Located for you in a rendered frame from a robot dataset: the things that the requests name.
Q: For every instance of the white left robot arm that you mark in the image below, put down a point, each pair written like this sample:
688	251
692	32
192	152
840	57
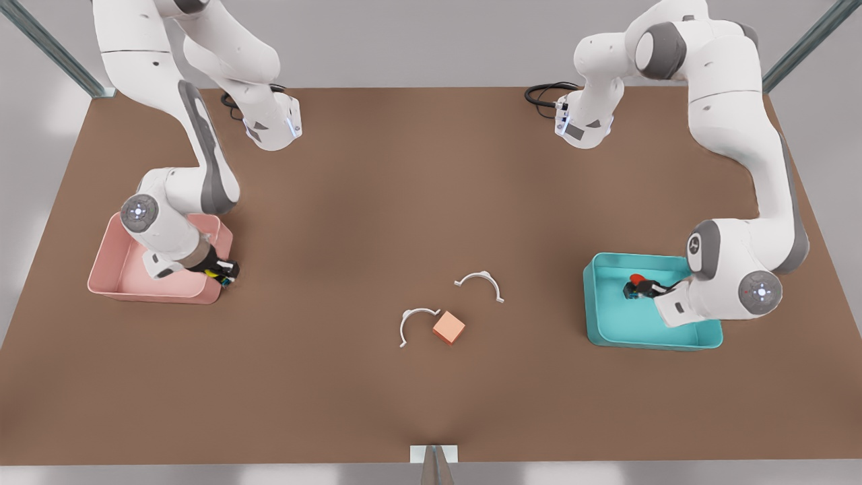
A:
734	128

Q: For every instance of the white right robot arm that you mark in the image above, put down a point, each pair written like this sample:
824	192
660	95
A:
202	135

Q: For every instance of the blue storage box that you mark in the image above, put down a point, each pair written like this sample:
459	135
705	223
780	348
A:
630	320

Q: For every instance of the pink storage box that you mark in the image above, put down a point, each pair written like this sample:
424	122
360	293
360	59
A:
128	269

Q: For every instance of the white curved clip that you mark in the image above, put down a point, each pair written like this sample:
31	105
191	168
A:
412	321
479	281

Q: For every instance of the orange cube block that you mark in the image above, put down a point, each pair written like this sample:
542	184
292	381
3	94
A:
448	327

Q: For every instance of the silver frame post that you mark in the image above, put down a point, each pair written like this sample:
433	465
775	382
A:
435	465
54	48
805	46

